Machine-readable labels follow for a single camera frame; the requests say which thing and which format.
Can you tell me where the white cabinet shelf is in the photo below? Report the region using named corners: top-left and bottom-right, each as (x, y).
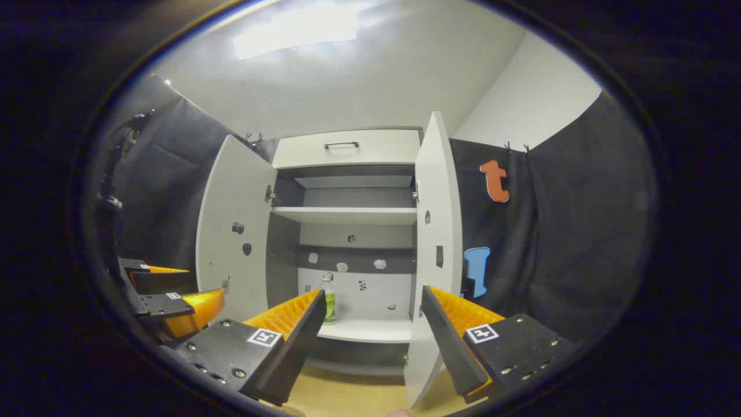
top-left (271, 206), bottom-right (417, 225)

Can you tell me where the white cabinet door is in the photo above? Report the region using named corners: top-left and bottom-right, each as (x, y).
top-left (196, 134), bottom-right (278, 325)
top-left (403, 111), bottom-right (464, 409)

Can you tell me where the white cabinet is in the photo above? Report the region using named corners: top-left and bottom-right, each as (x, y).
top-left (266, 126), bottom-right (423, 377)

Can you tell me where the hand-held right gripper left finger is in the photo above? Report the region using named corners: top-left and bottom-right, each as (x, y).
top-left (174, 288), bottom-right (327, 407)

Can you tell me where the clear bottle with green label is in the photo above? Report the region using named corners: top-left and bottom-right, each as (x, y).
top-left (321, 272), bottom-right (337, 325)

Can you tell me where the white drawer front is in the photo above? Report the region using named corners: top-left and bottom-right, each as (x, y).
top-left (272, 129), bottom-right (421, 170)

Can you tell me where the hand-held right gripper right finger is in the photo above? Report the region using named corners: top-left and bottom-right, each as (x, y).
top-left (420, 285), bottom-right (575, 405)

